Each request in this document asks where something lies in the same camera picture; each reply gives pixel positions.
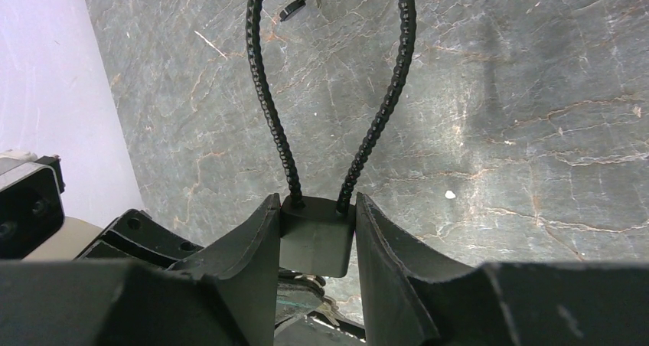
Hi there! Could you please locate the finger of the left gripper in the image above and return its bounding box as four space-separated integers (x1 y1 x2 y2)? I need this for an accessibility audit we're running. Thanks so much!
274 312 367 346
76 209 203 269

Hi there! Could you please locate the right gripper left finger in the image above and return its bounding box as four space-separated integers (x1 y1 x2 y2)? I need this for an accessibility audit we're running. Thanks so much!
1 194 281 345

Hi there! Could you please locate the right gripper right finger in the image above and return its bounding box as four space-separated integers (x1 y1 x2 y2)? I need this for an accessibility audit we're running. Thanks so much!
356 194 648 345

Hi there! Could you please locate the black cable loop strap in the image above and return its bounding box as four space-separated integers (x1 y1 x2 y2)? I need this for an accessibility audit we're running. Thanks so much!
245 0 418 279

